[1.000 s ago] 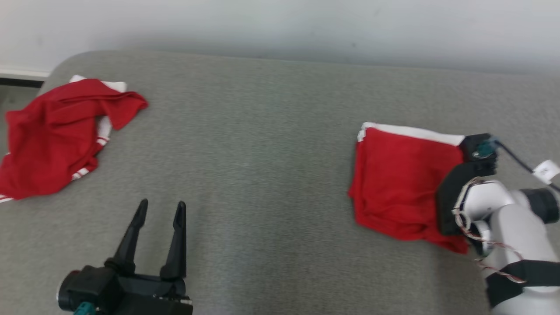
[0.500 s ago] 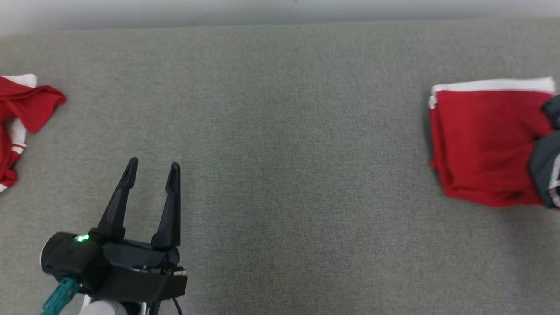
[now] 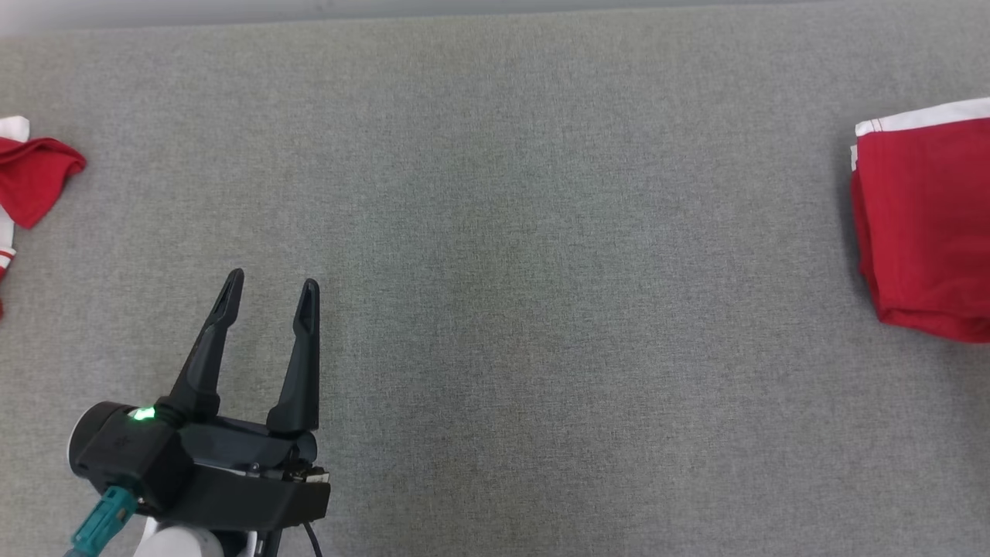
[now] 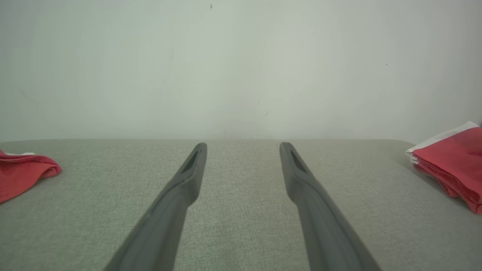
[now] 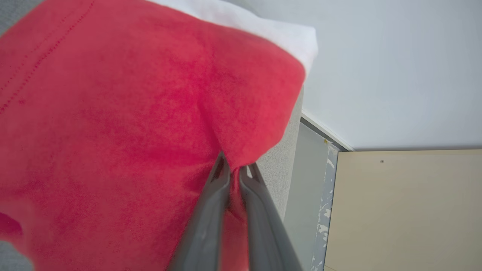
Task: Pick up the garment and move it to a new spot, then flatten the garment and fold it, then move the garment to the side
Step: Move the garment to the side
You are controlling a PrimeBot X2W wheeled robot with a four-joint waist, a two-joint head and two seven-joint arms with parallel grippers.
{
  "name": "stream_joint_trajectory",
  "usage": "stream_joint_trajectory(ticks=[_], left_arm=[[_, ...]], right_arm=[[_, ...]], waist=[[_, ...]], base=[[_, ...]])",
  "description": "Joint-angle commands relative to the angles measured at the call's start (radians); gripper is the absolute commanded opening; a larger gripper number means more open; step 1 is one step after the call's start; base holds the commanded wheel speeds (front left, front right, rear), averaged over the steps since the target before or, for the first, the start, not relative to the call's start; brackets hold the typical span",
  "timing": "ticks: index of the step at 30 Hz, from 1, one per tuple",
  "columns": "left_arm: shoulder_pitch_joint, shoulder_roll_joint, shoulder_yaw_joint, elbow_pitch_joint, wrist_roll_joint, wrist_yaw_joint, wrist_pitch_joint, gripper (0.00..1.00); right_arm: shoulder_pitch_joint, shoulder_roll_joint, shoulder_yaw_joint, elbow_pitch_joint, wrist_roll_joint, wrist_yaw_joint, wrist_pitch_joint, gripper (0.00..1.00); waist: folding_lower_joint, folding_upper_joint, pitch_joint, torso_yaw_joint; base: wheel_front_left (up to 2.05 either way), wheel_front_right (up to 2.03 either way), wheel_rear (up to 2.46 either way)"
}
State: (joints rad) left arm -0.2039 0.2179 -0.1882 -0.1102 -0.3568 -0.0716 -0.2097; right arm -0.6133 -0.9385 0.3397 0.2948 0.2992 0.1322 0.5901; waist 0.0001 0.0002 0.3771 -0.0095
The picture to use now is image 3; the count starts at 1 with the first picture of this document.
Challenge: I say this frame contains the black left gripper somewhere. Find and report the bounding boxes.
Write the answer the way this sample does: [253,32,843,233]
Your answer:
[68,268,332,535]

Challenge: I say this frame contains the red basketball jersey number 23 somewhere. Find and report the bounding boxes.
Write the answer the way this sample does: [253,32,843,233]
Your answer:
[0,116,87,318]

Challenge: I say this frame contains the red shorts with white trim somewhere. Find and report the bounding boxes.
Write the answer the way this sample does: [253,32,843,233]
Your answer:
[851,97,990,343]

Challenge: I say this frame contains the grey fabric sofa seat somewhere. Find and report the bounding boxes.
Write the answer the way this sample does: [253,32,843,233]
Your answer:
[0,0,990,557]

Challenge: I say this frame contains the thin black cable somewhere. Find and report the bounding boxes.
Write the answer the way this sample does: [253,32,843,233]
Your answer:
[263,522,323,557]

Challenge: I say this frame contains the teal cable connector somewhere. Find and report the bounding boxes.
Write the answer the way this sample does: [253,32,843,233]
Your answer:
[66,486,140,557]

